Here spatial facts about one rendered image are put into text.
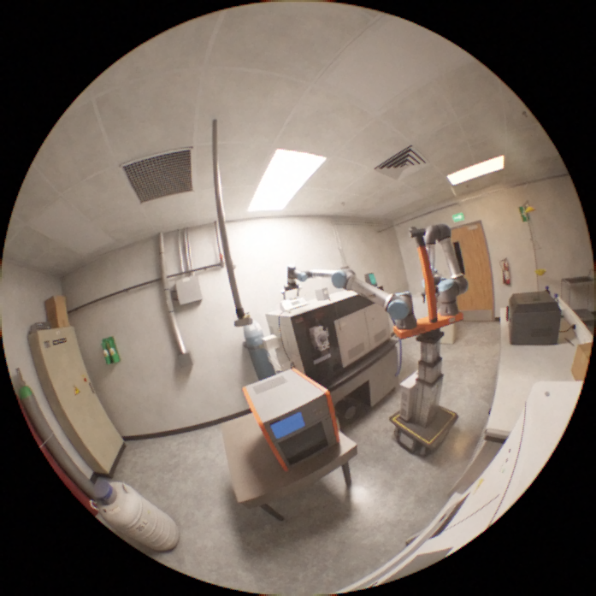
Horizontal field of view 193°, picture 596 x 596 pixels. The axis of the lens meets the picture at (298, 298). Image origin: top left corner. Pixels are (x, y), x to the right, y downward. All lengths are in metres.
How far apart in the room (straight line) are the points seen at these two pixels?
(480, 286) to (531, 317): 3.09
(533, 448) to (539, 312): 1.41
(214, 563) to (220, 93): 2.99
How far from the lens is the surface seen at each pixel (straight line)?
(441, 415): 1.88
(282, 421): 0.84
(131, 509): 1.72
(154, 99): 1.29
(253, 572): 1.79
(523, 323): 1.63
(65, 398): 2.86
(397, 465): 1.86
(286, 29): 1.19
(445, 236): 1.44
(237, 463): 1.27
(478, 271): 4.54
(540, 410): 0.32
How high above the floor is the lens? 1.64
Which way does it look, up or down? 3 degrees down
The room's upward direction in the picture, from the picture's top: 14 degrees counter-clockwise
